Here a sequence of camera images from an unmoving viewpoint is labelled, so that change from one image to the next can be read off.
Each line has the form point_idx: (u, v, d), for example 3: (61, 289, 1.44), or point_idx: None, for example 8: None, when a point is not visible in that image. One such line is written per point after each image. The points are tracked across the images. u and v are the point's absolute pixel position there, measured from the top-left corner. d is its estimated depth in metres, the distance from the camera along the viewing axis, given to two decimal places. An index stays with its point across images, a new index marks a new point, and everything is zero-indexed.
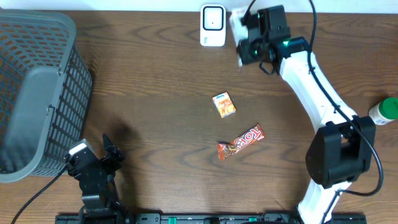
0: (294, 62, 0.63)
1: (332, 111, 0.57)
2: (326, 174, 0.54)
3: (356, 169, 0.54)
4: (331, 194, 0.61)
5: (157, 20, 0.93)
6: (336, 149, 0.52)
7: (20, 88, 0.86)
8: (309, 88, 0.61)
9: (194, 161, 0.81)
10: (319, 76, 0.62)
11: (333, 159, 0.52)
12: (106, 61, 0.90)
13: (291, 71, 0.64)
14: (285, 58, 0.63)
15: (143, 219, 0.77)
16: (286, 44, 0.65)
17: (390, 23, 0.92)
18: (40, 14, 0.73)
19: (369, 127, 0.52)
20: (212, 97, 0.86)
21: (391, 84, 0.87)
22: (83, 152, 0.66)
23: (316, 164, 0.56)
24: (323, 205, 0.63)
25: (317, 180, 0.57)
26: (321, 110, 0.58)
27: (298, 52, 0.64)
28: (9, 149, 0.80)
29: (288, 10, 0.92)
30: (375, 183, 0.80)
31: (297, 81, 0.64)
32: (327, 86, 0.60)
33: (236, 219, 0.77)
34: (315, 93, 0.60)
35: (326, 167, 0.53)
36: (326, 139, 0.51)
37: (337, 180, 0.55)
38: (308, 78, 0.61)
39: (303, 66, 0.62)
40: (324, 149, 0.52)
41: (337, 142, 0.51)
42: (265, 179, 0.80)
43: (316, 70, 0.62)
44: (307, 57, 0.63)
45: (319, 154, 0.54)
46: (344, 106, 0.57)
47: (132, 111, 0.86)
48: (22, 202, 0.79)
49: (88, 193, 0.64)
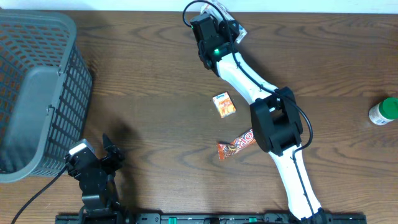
0: (224, 63, 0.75)
1: (258, 90, 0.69)
2: (269, 140, 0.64)
3: (291, 130, 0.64)
4: (291, 165, 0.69)
5: (157, 20, 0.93)
6: (268, 118, 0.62)
7: (20, 88, 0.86)
8: (239, 79, 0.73)
9: (194, 161, 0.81)
10: (245, 68, 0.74)
11: (268, 127, 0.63)
12: (106, 61, 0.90)
13: (225, 70, 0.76)
14: (218, 61, 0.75)
15: (143, 219, 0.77)
16: (217, 52, 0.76)
17: (390, 23, 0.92)
18: (40, 14, 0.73)
19: (289, 93, 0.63)
20: (212, 97, 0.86)
21: (392, 84, 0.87)
22: (83, 152, 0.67)
23: (260, 135, 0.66)
24: (294, 182, 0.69)
25: (267, 149, 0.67)
26: (250, 92, 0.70)
27: (227, 54, 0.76)
28: (9, 149, 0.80)
29: (288, 10, 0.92)
30: (375, 183, 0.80)
31: (231, 77, 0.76)
32: (252, 74, 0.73)
33: (236, 219, 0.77)
34: (244, 82, 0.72)
35: (267, 135, 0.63)
36: (257, 112, 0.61)
37: (282, 144, 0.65)
38: (237, 71, 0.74)
39: (232, 65, 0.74)
40: (259, 120, 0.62)
41: (267, 112, 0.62)
42: (265, 179, 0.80)
43: (243, 64, 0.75)
44: (232, 56, 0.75)
45: (258, 126, 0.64)
46: (266, 84, 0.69)
47: (132, 111, 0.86)
48: (22, 202, 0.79)
49: (88, 193, 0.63)
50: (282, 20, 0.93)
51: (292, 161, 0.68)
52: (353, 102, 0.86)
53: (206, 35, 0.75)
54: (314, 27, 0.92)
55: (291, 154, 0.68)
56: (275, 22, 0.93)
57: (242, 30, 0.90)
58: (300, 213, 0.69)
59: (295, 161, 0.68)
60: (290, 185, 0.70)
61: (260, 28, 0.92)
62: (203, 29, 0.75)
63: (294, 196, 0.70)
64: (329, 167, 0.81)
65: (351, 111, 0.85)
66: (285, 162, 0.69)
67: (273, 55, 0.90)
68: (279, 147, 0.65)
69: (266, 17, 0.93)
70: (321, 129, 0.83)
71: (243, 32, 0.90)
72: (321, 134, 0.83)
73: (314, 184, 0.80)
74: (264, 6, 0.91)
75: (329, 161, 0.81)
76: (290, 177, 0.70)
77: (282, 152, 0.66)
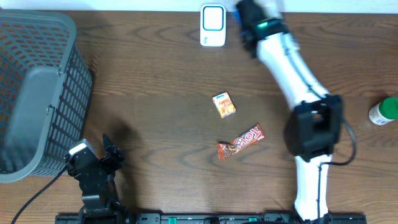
0: (271, 43, 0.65)
1: (305, 91, 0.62)
2: (303, 145, 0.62)
3: (329, 140, 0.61)
4: (315, 172, 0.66)
5: (157, 20, 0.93)
6: (310, 123, 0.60)
7: (20, 88, 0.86)
8: (285, 70, 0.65)
9: (194, 161, 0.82)
10: (295, 58, 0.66)
11: (307, 132, 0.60)
12: (106, 61, 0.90)
13: (268, 53, 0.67)
14: (262, 40, 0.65)
15: (143, 219, 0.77)
16: (262, 27, 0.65)
17: (390, 23, 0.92)
18: (40, 14, 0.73)
19: (337, 102, 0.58)
20: (212, 97, 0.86)
21: (392, 84, 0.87)
22: (83, 152, 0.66)
23: (295, 137, 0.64)
24: (312, 187, 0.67)
25: (298, 152, 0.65)
26: (295, 90, 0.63)
27: (275, 33, 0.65)
28: (9, 149, 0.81)
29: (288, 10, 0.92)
30: (375, 183, 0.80)
31: (274, 62, 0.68)
32: (301, 68, 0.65)
33: (236, 219, 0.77)
34: (291, 75, 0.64)
35: (303, 140, 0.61)
36: (300, 116, 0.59)
37: (314, 150, 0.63)
38: (283, 60, 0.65)
39: (280, 48, 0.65)
40: (300, 123, 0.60)
41: (310, 119, 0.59)
42: (265, 179, 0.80)
43: (291, 51, 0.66)
44: (282, 40, 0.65)
45: (296, 129, 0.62)
46: (315, 86, 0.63)
47: (132, 111, 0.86)
48: (22, 202, 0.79)
49: (88, 193, 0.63)
50: None
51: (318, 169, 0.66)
52: (353, 102, 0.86)
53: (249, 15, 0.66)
54: (314, 27, 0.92)
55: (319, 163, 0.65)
56: None
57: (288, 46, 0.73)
58: (306, 214, 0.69)
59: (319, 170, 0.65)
60: (306, 189, 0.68)
61: None
62: (246, 9, 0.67)
63: (305, 199, 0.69)
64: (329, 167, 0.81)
65: (351, 111, 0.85)
66: (309, 167, 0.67)
67: None
68: (310, 153, 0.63)
69: None
70: None
71: None
72: None
73: None
74: None
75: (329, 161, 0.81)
76: (310, 182, 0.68)
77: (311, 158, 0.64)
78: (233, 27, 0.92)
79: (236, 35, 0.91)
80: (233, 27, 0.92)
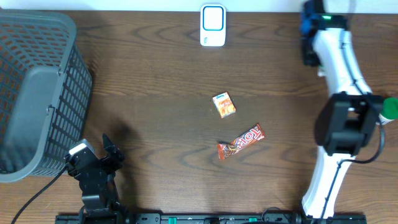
0: (330, 36, 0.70)
1: (349, 84, 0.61)
2: (328, 136, 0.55)
3: (357, 139, 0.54)
4: (333, 168, 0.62)
5: (157, 20, 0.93)
6: (344, 116, 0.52)
7: (20, 88, 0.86)
8: (336, 60, 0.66)
9: (194, 161, 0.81)
10: (347, 53, 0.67)
11: (337, 125, 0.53)
12: (106, 61, 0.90)
13: (325, 43, 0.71)
14: (323, 31, 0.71)
15: (143, 219, 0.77)
16: (326, 18, 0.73)
17: (390, 23, 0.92)
18: (40, 14, 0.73)
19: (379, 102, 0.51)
20: (212, 97, 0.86)
21: (391, 84, 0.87)
22: (83, 152, 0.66)
23: (321, 128, 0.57)
24: (325, 184, 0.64)
25: (319, 141, 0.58)
26: (340, 80, 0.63)
27: (334, 28, 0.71)
28: (9, 149, 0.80)
29: (288, 10, 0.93)
30: (375, 183, 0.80)
31: (326, 53, 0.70)
32: (352, 63, 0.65)
33: (236, 219, 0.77)
34: (340, 66, 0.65)
35: (329, 130, 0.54)
36: (337, 104, 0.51)
37: (338, 147, 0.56)
38: (337, 51, 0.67)
39: (335, 41, 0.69)
40: (333, 114, 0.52)
41: (346, 111, 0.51)
42: (265, 179, 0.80)
43: (347, 46, 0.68)
44: (339, 33, 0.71)
45: (327, 118, 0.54)
46: (360, 82, 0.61)
47: (132, 111, 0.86)
48: (22, 202, 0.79)
49: (88, 193, 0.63)
50: (282, 20, 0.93)
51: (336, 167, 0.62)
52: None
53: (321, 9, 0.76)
54: None
55: (339, 160, 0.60)
56: (275, 22, 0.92)
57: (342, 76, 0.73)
58: (311, 209, 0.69)
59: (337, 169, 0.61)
60: (318, 185, 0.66)
61: (260, 28, 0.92)
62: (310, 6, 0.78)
63: (314, 194, 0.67)
64: None
65: None
66: (328, 163, 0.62)
67: (273, 56, 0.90)
68: (333, 148, 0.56)
69: (267, 17, 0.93)
70: None
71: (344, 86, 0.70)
72: None
73: None
74: (264, 6, 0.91)
75: None
76: (325, 179, 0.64)
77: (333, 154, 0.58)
78: (233, 27, 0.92)
79: (236, 35, 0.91)
80: (232, 27, 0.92)
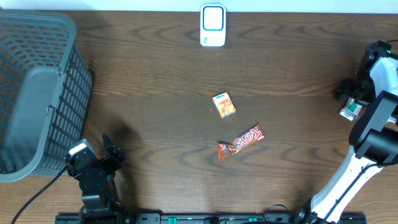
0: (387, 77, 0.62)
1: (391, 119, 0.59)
2: (365, 131, 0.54)
3: (392, 150, 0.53)
4: (355, 173, 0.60)
5: (157, 20, 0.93)
6: (388, 112, 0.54)
7: (20, 88, 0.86)
8: None
9: (194, 161, 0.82)
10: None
11: (379, 119, 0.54)
12: (106, 61, 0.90)
13: (384, 66, 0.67)
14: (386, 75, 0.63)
15: (143, 219, 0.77)
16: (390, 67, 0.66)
17: (391, 22, 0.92)
18: (40, 14, 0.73)
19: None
20: (212, 97, 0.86)
21: None
22: (83, 152, 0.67)
23: (359, 126, 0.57)
24: (342, 186, 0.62)
25: (353, 141, 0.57)
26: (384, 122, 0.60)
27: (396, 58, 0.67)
28: (9, 149, 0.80)
29: (288, 10, 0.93)
30: (374, 183, 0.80)
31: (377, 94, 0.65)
32: None
33: (236, 219, 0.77)
34: None
35: (369, 124, 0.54)
36: (384, 99, 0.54)
37: (371, 149, 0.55)
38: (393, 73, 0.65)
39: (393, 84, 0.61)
40: (379, 105, 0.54)
41: (392, 108, 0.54)
42: (265, 179, 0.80)
43: None
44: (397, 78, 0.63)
45: (369, 114, 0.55)
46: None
47: (132, 111, 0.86)
48: (22, 202, 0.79)
49: (88, 193, 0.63)
50: (282, 20, 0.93)
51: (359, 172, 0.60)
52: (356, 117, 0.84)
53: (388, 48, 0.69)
54: (314, 27, 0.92)
55: (366, 164, 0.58)
56: (276, 22, 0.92)
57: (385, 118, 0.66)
58: (317, 208, 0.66)
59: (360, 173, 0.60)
60: (334, 185, 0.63)
61: (260, 28, 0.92)
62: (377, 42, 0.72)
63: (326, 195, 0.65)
64: (329, 167, 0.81)
65: None
66: (352, 165, 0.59)
67: (274, 56, 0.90)
68: (365, 147, 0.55)
69: (267, 17, 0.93)
70: (322, 129, 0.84)
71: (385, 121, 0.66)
72: (321, 134, 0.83)
73: (314, 184, 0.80)
74: (263, 6, 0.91)
75: (329, 161, 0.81)
76: (343, 180, 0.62)
77: (362, 156, 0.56)
78: (233, 27, 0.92)
79: (236, 35, 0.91)
80: (232, 27, 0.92)
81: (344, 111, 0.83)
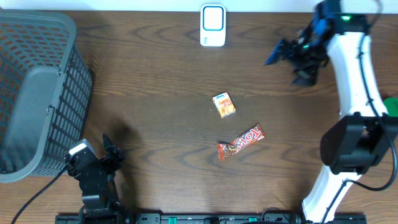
0: (347, 42, 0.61)
1: (364, 102, 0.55)
2: (335, 158, 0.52)
3: (365, 162, 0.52)
4: (337, 185, 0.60)
5: (157, 20, 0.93)
6: (357, 137, 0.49)
7: (20, 88, 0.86)
8: (351, 75, 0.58)
9: (194, 161, 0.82)
10: (366, 65, 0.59)
11: (347, 147, 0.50)
12: (106, 61, 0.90)
13: (341, 50, 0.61)
14: (339, 35, 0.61)
15: (143, 219, 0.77)
16: (346, 20, 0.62)
17: (390, 23, 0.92)
18: (40, 14, 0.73)
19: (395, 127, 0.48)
20: (212, 97, 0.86)
21: (391, 84, 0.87)
22: (83, 152, 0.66)
23: (328, 150, 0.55)
24: (327, 198, 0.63)
25: (326, 163, 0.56)
26: (354, 99, 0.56)
27: (354, 32, 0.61)
28: (9, 149, 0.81)
29: (288, 10, 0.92)
30: (375, 183, 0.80)
31: (342, 63, 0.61)
32: (369, 77, 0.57)
33: (236, 219, 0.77)
34: (355, 79, 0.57)
35: (338, 152, 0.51)
36: (348, 126, 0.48)
37: (346, 166, 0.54)
38: (353, 61, 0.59)
39: (351, 50, 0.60)
40: (346, 134, 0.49)
41: (359, 132, 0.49)
42: (265, 179, 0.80)
43: (365, 56, 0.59)
44: (359, 41, 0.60)
45: (335, 140, 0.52)
46: (377, 102, 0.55)
47: (132, 111, 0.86)
48: (22, 202, 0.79)
49: (88, 193, 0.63)
50: (282, 20, 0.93)
51: (341, 184, 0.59)
52: None
53: (337, 7, 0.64)
54: None
55: (345, 178, 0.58)
56: (276, 22, 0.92)
57: None
58: (312, 215, 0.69)
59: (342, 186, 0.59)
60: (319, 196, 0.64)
61: (261, 27, 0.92)
62: (323, 7, 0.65)
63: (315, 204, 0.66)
64: None
65: None
66: (333, 177, 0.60)
67: None
68: (339, 168, 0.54)
69: (267, 17, 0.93)
70: (321, 129, 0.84)
71: None
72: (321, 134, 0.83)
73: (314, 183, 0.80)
74: (263, 6, 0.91)
75: None
76: (327, 193, 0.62)
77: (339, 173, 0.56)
78: (233, 27, 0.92)
79: (236, 35, 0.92)
80: (232, 27, 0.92)
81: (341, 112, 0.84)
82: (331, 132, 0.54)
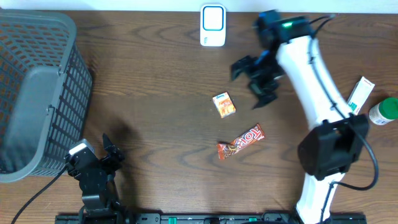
0: (295, 50, 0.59)
1: (329, 107, 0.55)
2: (317, 168, 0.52)
3: (347, 163, 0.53)
4: (325, 188, 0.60)
5: (157, 19, 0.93)
6: (331, 145, 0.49)
7: (20, 88, 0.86)
8: (308, 84, 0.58)
9: (194, 161, 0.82)
10: (318, 68, 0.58)
11: (324, 156, 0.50)
12: (106, 61, 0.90)
13: (291, 60, 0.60)
14: (286, 45, 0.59)
15: (143, 219, 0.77)
16: (287, 27, 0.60)
17: (391, 23, 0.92)
18: (40, 14, 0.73)
19: (364, 124, 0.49)
20: (212, 97, 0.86)
21: (391, 84, 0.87)
22: (83, 152, 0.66)
23: (307, 160, 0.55)
24: (318, 200, 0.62)
25: (309, 173, 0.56)
26: (317, 106, 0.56)
27: (300, 36, 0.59)
28: (9, 149, 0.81)
29: (288, 10, 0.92)
30: (375, 183, 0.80)
31: (296, 73, 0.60)
32: (325, 80, 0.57)
33: (236, 219, 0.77)
34: (313, 87, 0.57)
35: (319, 162, 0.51)
36: (319, 138, 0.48)
37: (328, 172, 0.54)
38: (306, 68, 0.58)
39: (302, 57, 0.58)
40: (319, 146, 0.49)
41: (333, 140, 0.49)
42: (265, 179, 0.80)
43: (316, 60, 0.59)
44: (308, 45, 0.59)
45: (311, 152, 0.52)
46: (341, 104, 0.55)
47: (132, 111, 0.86)
48: (22, 202, 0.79)
49: (88, 193, 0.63)
50: None
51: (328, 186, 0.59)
52: None
53: (275, 16, 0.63)
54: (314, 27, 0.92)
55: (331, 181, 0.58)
56: None
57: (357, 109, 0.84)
58: (308, 218, 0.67)
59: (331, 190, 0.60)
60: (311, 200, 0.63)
61: None
62: (263, 19, 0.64)
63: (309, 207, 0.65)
64: None
65: None
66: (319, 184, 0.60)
67: None
68: (324, 176, 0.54)
69: None
70: None
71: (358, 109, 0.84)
72: None
73: None
74: (263, 6, 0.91)
75: None
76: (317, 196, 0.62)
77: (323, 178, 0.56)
78: (233, 27, 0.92)
79: (236, 35, 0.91)
80: (233, 27, 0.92)
81: None
82: (305, 144, 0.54)
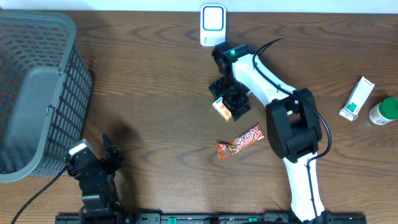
0: (240, 63, 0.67)
1: (275, 91, 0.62)
2: (284, 147, 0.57)
3: (310, 139, 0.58)
4: (303, 171, 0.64)
5: (157, 20, 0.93)
6: (286, 118, 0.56)
7: (20, 88, 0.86)
8: (257, 83, 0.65)
9: (194, 161, 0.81)
10: (262, 70, 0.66)
11: (285, 131, 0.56)
12: (106, 61, 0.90)
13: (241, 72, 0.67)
14: (234, 62, 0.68)
15: (143, 219, 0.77)
16: (234, 53, 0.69)
17: (390, 23, 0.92)
18: (40, 14, 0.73)
19: (308, 96, 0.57)
20: (212, 103, 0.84)
21: (391, 84, 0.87)
22: (83, 152, 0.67)
23: (275, 142, 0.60)
24: (304, 188, 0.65)
25: (282, 156, 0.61)
26: (267, 93, 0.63)
27: (244, 55, 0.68)
28: (9, 149, 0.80)
29: (288, 10, 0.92)
30: (374, 183, 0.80)
31: (247, 79, 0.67)
32: (269, 74, 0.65)
33: (236, 219, 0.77)
34: (260, 82, 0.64)
35: (282, 139, 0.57)
36: (273, 114, 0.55)
37: (297, 149, 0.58)
38: (253, 73, 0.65)
39: (247, 65, 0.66)
40: (275, 121, 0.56)
41: (284, 114, 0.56)
42: (265, 179, 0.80)
43: (260, 65, 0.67)
44: (250, 58, 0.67)
45: (273, 131, 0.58)
46: (284, 85, 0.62)
47: (132, 111, 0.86)
48: (22, 202, 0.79)
49: (88, 193, 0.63)
50: (282, 20, 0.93)
51: (305, 168, 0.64)
52: (352, 121, 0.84)
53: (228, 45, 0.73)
54: (314, 27, 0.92)
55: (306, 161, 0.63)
56: (276, 22, 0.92)
57: (352, 113, 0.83)
58: (304, 215, 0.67)
59: (308, 170, 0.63)
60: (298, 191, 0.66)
61: (261, 28, 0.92)
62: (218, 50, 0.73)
63: (303, 205, 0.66)
64: (329, 167, 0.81)
65: None
66: (297, 169, 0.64)
67: (273, 56, 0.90)
68: (294, 155, 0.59)
69: (267, 17, 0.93)
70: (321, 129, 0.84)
71: (351, 114, 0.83)
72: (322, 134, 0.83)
73: None
74: (263, 7, 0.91)
75: (329, 161, 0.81)
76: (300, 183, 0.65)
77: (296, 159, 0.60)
78: (233, 27, 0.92)
79: (236, 35, 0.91)
80: (233, 27, 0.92)
81: (341, 111, 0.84)
82: (268, 127, 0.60)
